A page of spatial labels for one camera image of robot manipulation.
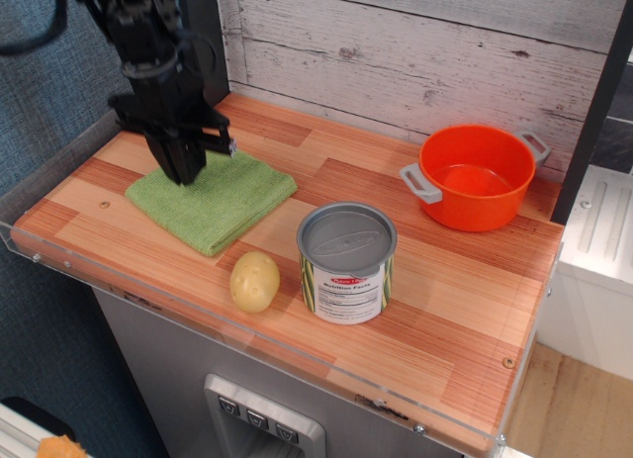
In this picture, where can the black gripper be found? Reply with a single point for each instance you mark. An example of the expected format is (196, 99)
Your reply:
(169, 97)

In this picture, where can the green towel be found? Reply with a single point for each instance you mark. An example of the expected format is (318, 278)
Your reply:
(228, 197)

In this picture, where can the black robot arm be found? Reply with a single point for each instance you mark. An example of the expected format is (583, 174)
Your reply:
(145, 31)

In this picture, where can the yellow toy potato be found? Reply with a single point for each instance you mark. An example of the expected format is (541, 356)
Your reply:
(254, 282)

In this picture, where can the clear acrylic edge guard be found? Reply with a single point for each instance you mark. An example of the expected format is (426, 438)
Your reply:
(443, 359)

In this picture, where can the toy tin can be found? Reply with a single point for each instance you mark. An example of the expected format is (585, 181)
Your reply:
(347, 252)

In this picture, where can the grey toy fridge cabinet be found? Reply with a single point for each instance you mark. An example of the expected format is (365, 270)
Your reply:
(170, 360)

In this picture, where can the silver dispenser panel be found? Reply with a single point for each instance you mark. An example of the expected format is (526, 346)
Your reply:
(250, 425)

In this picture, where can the orange object bottom left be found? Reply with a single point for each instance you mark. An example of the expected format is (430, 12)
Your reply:
(60, 447)

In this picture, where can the white toy sink unit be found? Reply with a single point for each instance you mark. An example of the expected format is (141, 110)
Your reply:
(587, 313)

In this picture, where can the dark grey left post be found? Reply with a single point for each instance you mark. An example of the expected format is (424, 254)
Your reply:
(202, 18)

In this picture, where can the dark grey post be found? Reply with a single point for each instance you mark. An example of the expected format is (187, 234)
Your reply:
(202, 18)
(598, 109)

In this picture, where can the orange pot with grey handles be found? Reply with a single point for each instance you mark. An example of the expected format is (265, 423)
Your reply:
(474, 178)

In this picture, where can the dark grey right post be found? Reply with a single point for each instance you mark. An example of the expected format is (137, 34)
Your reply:
(598, 109)

